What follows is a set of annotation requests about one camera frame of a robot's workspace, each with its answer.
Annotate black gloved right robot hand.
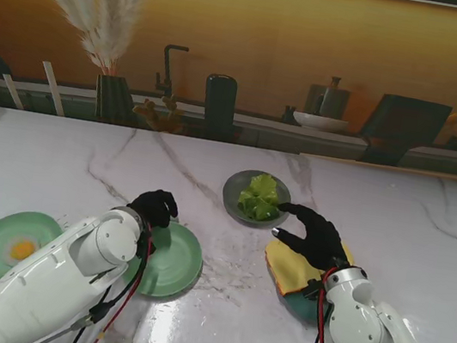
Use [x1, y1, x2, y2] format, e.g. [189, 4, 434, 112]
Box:
[267, 200, 356, 276]

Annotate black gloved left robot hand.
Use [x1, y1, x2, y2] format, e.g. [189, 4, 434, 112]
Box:
[123, 185, 182, 232]

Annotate green lettuce leaf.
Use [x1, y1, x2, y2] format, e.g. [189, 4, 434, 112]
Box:
[234, 171, 286, 226]

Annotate fried egg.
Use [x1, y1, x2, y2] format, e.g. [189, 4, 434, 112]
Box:
[0, 234, 44, 271]

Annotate teal round plate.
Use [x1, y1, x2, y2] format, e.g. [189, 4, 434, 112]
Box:
[277, 286, 326, 325]

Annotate grey round plate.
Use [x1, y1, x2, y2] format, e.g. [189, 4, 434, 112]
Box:
[217, 165, 296, 234]

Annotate yellow plush toy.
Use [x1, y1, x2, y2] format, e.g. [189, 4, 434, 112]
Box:
[130, 89, 189, 136]

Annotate dark green ribbed vase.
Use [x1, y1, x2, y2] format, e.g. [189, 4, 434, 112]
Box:
[90, 71, 140, 126]

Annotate black cylindrical canister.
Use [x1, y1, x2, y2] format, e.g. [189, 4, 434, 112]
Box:
[197, 71, 241, 143]

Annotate white bowl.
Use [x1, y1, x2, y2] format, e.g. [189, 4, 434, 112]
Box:
[290, 110, 350, 134]

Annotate small dark bottles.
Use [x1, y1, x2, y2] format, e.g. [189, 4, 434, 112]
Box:
[282, 104, 297, 125]

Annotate black kitchen faucet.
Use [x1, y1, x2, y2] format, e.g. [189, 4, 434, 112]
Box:
[151, 42, 191, 102]

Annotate grey lidded pot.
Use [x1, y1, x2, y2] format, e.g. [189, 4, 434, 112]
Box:
[305, 72, 354, 120]

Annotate dark leaning board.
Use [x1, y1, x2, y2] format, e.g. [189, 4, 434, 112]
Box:
[356, 90, 454, 174]

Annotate long white stick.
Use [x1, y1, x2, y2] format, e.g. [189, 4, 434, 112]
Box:
[34, 60, 73, 117]

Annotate short white stick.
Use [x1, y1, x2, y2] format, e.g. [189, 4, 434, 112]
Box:
[0, 73, 30, 110]

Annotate white pampas grass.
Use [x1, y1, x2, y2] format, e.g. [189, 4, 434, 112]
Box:
[9, 0, 161, 81]

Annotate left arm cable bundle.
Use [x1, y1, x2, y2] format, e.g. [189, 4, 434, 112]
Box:
[66, 213, 160, 343]

